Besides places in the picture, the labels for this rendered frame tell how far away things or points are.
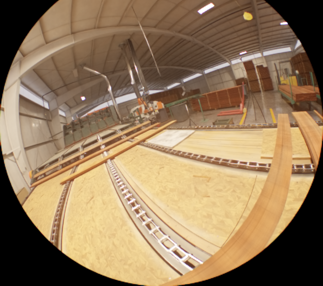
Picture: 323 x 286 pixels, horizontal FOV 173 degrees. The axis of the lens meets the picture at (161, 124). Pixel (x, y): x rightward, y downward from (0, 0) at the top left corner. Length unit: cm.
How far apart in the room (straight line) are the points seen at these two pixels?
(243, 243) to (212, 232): 14
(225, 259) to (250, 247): 9
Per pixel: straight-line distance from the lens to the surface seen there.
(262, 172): 73
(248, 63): 1166
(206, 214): 54
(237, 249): 45
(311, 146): 93
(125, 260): 58
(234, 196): 59
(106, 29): 735
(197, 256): 51
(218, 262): 44
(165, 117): 783
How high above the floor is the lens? 132
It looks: 11 degrees down
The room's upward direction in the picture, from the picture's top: 19 degrees counter-clockwise
